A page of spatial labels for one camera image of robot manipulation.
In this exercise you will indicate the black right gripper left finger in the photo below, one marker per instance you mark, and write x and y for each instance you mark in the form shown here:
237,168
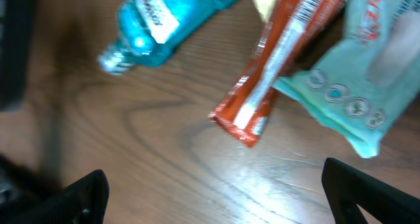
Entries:
84,201

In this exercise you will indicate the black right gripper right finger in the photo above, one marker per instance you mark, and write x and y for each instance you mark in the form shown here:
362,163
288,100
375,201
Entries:
349,190

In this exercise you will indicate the mint green snack packet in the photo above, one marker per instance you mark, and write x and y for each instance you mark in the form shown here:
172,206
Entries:
365,81

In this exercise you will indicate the red white snack bar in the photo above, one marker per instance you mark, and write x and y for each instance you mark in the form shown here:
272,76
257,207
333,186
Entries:
244,111

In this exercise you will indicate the blue mouthwash bottle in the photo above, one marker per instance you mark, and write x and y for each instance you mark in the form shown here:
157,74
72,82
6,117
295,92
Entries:
149,31

